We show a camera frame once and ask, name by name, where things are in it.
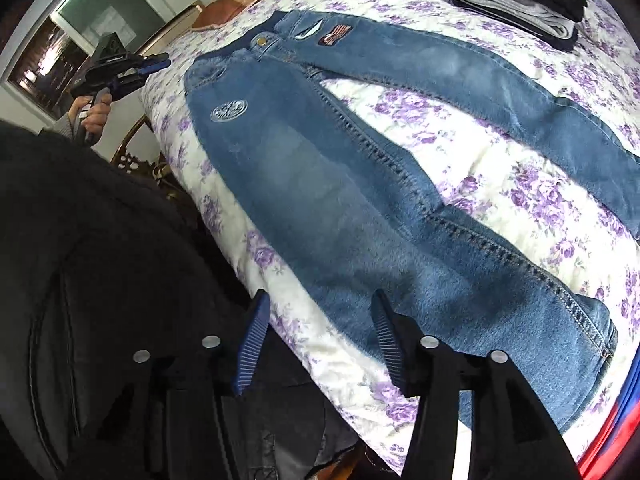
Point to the brown cushion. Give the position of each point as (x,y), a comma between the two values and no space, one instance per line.
(220,14)

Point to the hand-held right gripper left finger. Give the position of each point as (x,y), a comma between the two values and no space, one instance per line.
(252,345)

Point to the person's black jacket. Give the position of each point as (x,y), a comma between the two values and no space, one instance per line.
(100,240)

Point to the white framed glass window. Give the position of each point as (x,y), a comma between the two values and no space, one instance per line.
(85,25)

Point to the wooden bed headboard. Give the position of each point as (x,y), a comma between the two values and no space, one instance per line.
(167,27)

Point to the rattan chair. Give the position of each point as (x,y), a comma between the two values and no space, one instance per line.
(132,152)

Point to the person's left forearm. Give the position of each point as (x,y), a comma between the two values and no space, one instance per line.
(61,127)

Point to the folded grey garment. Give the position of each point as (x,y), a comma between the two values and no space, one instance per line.
(520,12)

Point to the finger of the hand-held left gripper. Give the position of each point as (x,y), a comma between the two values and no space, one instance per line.
(125,81)
(152,62)

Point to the blue denim pants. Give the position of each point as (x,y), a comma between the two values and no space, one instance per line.
(325,200)

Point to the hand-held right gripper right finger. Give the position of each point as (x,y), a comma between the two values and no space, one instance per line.
(391,347)

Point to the person's left hand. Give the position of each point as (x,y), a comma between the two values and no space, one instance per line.
(96,116)

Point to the purple floral bedspread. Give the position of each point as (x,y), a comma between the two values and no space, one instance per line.
(500,175)

